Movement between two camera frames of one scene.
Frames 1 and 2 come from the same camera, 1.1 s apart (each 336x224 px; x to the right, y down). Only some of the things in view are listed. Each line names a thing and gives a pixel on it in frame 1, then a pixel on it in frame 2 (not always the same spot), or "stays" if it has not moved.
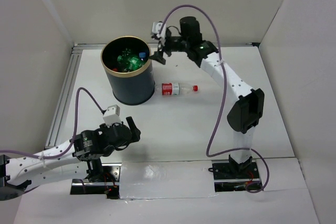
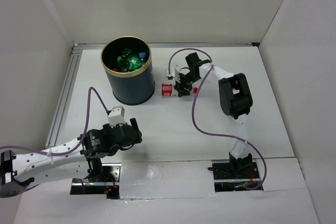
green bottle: x=133 y=62 stays
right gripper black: x=158 y=55 -> x=180 y=86
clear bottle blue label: x=142 y=55 stays
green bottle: x=126 y=53 stays
